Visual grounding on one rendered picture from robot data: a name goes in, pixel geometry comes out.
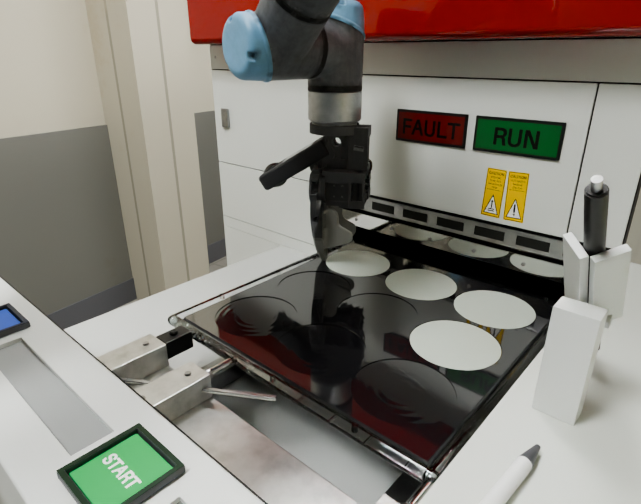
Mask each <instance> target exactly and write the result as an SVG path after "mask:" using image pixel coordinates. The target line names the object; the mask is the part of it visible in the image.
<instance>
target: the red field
mask: <svg viewBox="0 0 641 504"><path fill-rule="evenodd" d="M464 123H465V117H456V116H444V115H433V114H422V113H410V112H399V124H398V138H405V139H413V140H421V141H428V142H436V143H444V144H452V145H460V146H462V141H463V132H464Z"/></svg>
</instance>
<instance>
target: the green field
mask: <svg viewBox="0 0 641 504"><path fill-rule="evenodd" d="M561 130H562V126H558V125H546V124H535V123H524V122H512V121H501V120H490V119H478V127H477V135H476V143H475V148H483V149H491V150H499V151H507V152H514V153H522V154H530V155H538V156H546V157H554V158H556V156H557V151H558V145H559V140H560V135H561Z"/></svg>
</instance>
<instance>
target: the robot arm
mask: <svg viewBox="0 0 641 504"><path fill-rule="evenodd" d="M364 40H365V33H364V9H363V6H362V5H361V3H360V2H358V1H356V0H260V1H259V4H258V6H257V8H256V10H255V11H254V12H253V11H252V10H246V11H245V12H235V13H234V14H233V15H232V16H230V17H229V18H228V19H227V21H226V23H225V26H224V30H223V36H222V47H223V54H224V58H225V61H226V63H227V64H228V67H229V69H230V71H231V72H232V74H233V75H234V76H235V77H237V78H238V79H240V80H244V81H263V82H265V83H267V82H270V81H278V80H301V79H308V119H309V120H310V121H311V122H310V133H311V134H315V135H321V136H322V137H321V138H319V139H317V140H316V141H314V142H312V143H311V144H309V145H307V146H306V147H304V148H302V149H301V150H299V151H297V152H295V153H294V154H292V155H290V156H289V157H287V158H285V159H284V160H282V161H280V162H279V163H278V162H275V163H271V164H269V165H268V166H267V167H266V168H265V170H264V173H263V174H262V175H260V176H259V181H260V182H261V184H262V186H263V187H264V189H265V190H270V189H272V188H273V187H280V186H282V185H284V184H285V183H286V181H287V179H289V178H291V177H292V176H294V175H296V174H298V173H299V172H301V171H303V170H304V169H306V168H308V167H310V170H311V171H312V172H311V173H310V177H309V200H310V222H311V230H312V237H313V241H314V245H315V248H316V251H317V253H318V255H319V256H320V258H321V260H322V261H326V259H327V255H328V247H334V246H340V245H346V244H349V243H351V242H352V240H353V235H354V234H355V233H356V226H355V224H354V223H352V222H350V221H349V220H347V219H345V218H344V217H343V208H348V209H364V205H365V202H366V200H367V199H368V198H369V197H370V180H371V170H372V161H371V160H370V159H369V143H370V135H371V125H366V124H359V122H358V121H360V120H361V112H362V77H363V52H364ZM336 138H339V139H340V141H341V143H338V142H337V141H336Z"/></svg>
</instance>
